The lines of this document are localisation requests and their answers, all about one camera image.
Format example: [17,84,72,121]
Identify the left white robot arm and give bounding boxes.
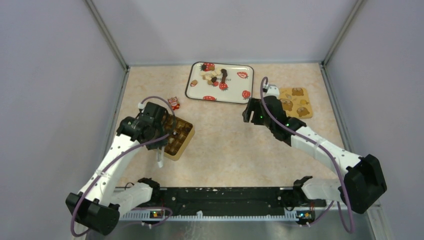
[65,97,176,238]

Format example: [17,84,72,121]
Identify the pile of chocolates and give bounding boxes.
[199,62,228,91]

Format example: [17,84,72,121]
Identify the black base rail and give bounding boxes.
[129,186,327,218]

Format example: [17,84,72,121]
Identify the gold chocolate box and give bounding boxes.
[164,116,195,161]

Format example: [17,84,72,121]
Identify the strawberry pattern tray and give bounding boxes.
[185,61,255,105]

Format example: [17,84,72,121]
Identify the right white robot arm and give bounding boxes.
[242,84,387,214]

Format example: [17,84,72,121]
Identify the wooden animal puzzle board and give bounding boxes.
[278,87,314,119]

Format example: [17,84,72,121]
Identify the metal tongs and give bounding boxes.
[156,146,165,168]

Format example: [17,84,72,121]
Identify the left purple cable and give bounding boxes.
[70,96,176,238]

